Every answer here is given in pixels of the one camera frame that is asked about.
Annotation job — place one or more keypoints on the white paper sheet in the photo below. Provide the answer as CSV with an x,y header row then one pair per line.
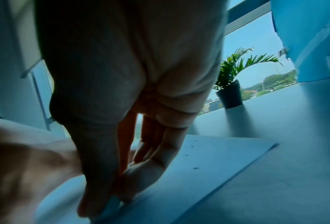
x,y
198,166

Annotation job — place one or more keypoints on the white window frame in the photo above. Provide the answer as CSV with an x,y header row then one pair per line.
x,y
245,17

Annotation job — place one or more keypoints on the person's right hand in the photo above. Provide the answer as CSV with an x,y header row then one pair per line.
x,y
120,56

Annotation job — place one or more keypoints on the green potted plant black pot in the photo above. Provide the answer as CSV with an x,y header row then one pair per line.
x,y
231,87

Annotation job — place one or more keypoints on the person's left hand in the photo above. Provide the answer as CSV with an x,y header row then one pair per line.
x,y
23,166

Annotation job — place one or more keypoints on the blue sheet on window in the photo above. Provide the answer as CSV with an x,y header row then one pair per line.
x,y
309,39

